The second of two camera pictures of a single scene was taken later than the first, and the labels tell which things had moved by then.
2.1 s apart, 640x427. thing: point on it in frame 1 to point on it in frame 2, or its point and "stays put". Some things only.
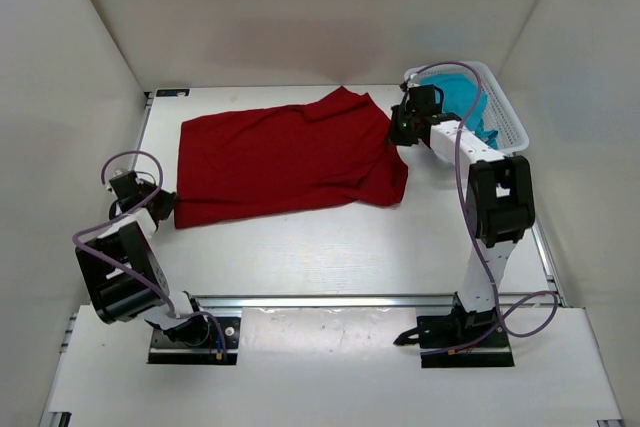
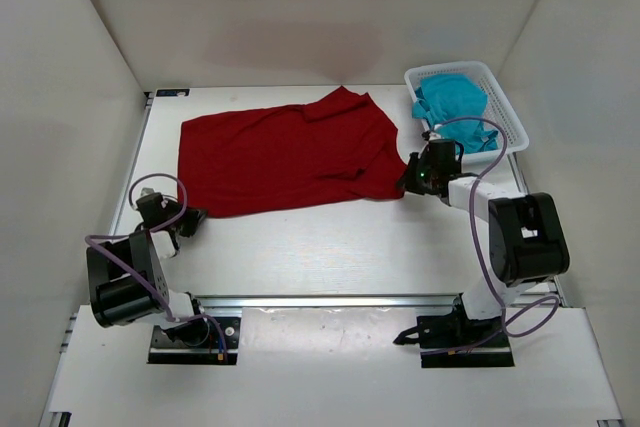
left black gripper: x=163 y=203 to x=186 y=220
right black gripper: x=398 y=128 to x=414 y=175
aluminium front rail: x=327 y=301 stays put
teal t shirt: x=459 y=94 stays put
